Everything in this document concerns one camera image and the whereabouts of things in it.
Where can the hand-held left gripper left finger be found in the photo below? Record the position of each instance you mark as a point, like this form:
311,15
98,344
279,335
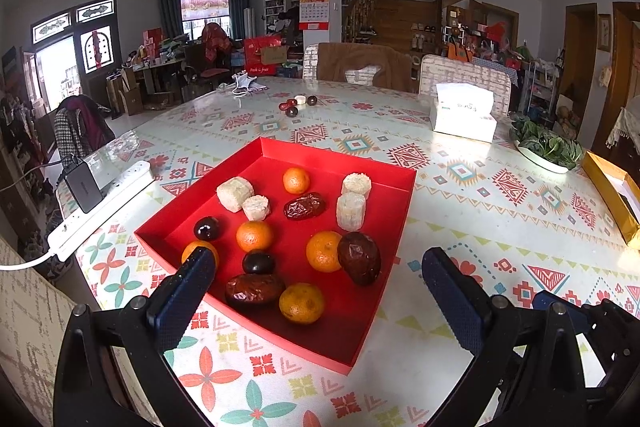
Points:
182,297

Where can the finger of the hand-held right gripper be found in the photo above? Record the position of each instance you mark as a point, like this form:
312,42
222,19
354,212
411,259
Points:
575,314

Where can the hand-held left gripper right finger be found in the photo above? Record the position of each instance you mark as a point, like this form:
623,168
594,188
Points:
455,297

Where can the orange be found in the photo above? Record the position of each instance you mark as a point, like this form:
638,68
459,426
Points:
189,251
301,303
254,236
296,181
324,251

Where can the dark red date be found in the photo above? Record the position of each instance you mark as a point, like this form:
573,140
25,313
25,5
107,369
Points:
359,257
254,289
305,206

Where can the dark plum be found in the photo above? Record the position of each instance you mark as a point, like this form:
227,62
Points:
258,262
207,228

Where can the white corn cob piece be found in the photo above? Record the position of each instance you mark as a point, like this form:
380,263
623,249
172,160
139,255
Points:
351,212
356,183
235,193
256,207

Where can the red tray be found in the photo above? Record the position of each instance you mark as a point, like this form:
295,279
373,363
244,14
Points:
380,207

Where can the patterned tablecloth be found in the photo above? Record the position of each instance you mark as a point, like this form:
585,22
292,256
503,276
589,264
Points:
450,207

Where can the white power strip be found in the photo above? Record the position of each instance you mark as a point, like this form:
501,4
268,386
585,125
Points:
120,192

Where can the yellow box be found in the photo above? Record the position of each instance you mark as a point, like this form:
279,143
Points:
607,187

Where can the black charger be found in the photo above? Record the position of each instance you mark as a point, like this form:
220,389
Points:
82,187

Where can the beige patterned chair back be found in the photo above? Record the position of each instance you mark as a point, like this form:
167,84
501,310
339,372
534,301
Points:
30,332

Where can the white oval plate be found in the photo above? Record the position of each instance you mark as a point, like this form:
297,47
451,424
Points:
537,159

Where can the leafy green vegetables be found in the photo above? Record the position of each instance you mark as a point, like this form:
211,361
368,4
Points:
545,142

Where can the white tissue box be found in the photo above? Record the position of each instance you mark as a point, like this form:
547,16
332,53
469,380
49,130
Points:
462,114

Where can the checked jacket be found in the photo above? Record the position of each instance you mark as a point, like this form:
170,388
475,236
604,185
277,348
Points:
80,129

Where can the small red date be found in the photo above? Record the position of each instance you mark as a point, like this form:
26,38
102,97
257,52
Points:
285,105

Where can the patterned fabric dining chair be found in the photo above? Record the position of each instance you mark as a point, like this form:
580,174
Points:
465,74

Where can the orange paper bag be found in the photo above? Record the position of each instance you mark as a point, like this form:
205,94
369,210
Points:
457,52

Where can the red gift box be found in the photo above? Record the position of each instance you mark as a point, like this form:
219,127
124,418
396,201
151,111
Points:
255,57

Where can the brown covered dining chair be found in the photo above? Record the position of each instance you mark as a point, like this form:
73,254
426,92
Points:
360,62

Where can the tan cardboard box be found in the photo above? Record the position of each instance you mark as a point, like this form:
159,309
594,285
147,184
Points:
273,56

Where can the red cloth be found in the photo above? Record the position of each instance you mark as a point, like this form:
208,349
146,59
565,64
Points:
216,39

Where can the dark framed glass door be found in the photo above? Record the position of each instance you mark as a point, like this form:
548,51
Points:
97,42

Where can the window with red decoration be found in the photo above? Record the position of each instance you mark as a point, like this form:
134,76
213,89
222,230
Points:
205,7

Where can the blue-grey curtain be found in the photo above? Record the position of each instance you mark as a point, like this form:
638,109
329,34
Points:
169,4
238,4

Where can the white shelf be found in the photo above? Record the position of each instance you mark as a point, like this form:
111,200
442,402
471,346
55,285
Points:
274,9

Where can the framed wall picture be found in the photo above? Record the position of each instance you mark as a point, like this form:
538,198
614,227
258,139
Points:
604,32

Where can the red wall calendar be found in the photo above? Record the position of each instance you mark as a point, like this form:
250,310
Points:
314,2

